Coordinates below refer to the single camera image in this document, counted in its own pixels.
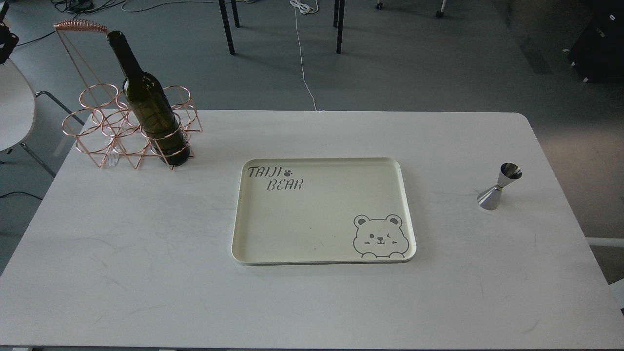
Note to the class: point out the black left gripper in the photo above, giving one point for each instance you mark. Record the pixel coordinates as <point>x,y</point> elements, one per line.
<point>8,40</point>

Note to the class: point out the dark green wine bottle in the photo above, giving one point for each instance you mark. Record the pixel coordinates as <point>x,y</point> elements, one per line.
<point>149,104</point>

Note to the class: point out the silver steel jigger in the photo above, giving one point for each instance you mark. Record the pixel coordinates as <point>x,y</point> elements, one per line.
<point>491,197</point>

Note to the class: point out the black table leg left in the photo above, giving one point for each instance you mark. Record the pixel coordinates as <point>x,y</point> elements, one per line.
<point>226,22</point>

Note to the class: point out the black table leg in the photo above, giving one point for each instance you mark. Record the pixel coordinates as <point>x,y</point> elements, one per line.
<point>338,22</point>
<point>226,22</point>

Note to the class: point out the black table leg right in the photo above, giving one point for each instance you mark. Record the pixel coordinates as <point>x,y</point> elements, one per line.
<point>338,22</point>

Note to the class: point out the cream bear serving tray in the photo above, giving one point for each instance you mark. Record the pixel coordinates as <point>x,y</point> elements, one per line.
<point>322,211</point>

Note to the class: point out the black equipment case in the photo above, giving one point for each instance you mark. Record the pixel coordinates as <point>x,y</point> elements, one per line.
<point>597,55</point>

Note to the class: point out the copper wire wine rack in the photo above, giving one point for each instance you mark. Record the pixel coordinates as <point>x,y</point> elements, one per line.
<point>112,132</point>

